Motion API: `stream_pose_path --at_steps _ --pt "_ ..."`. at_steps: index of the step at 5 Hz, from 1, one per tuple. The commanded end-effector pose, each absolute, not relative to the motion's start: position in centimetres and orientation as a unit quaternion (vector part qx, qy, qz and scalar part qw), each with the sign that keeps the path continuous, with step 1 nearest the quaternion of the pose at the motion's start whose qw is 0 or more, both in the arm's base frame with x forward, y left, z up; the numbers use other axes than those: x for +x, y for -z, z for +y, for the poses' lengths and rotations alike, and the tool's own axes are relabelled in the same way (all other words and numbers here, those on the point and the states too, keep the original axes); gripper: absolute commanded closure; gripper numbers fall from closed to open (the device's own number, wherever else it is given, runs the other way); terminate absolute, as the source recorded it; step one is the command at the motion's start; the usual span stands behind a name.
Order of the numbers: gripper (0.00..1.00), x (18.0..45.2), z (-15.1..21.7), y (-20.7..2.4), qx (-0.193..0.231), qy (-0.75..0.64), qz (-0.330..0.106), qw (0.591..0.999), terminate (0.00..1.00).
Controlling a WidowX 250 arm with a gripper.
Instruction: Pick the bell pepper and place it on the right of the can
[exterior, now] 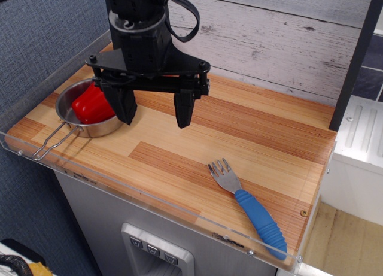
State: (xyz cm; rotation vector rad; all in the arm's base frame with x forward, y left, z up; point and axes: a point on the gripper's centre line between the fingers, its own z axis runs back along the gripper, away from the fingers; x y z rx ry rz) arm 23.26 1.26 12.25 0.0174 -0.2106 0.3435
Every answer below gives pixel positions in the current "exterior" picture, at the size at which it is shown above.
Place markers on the black vertical post right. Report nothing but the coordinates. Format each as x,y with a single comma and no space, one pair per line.
363,42

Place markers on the white toy sink unit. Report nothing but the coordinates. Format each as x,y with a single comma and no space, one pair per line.
353,181

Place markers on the blue handled fork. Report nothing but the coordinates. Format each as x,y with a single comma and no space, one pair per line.
264,224

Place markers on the red bell pepper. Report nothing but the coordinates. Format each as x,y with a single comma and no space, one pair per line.
91,106

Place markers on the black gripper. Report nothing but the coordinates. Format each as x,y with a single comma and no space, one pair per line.
148,60

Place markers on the clear acrylic guard rail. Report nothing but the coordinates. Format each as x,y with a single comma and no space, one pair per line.
270,121

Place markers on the grey toy fridge cabinet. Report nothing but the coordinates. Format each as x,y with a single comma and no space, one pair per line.
129,237

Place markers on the yellow cloth piece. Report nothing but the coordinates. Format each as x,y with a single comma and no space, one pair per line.
38,269

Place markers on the small steel saucepan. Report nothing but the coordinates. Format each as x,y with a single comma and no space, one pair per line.
69,119

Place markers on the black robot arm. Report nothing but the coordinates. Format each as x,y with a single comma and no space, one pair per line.
136,10

